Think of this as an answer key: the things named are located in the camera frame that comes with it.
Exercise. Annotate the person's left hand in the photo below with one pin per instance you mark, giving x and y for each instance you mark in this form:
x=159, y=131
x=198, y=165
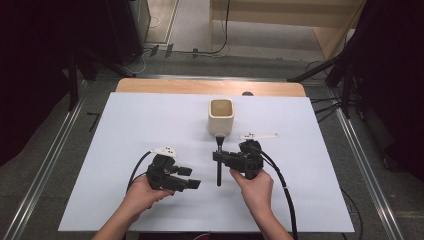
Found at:
x=141, y=195

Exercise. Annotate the white table mat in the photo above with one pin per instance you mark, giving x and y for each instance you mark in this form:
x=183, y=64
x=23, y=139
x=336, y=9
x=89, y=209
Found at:
x=100, y=150

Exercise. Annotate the black makeup brush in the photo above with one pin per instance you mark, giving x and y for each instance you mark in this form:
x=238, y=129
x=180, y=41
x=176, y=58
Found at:
x=219, y=175

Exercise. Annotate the black cabinet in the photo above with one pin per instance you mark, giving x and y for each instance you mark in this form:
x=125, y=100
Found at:
x=128, y=30

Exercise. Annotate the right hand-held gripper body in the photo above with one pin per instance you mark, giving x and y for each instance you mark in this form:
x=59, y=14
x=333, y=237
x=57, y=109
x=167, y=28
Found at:
x=248, y=161

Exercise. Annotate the light wooden shelf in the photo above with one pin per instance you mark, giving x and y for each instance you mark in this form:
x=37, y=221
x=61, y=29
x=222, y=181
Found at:
x=266, y=18

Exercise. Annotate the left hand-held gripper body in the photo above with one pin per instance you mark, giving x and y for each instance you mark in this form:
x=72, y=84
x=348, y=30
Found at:
x=163, y=178

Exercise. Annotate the silver floor rail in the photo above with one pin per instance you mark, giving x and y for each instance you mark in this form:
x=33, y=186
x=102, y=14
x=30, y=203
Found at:
x=43, y=173
x=370, y=173

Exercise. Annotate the dark round table grommet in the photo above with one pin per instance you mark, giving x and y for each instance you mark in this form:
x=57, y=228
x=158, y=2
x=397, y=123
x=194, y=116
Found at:
x=247, y=93

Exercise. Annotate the beige square cup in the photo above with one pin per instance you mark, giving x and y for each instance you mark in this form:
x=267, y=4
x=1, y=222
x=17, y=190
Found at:
x=220, y=125

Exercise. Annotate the person's right hand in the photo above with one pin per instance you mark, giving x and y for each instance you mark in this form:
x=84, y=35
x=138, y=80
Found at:
x=256, y=195

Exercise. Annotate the black metal stand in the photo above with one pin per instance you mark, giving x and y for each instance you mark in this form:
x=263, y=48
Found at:
x=346, y=86
x=73, y=83

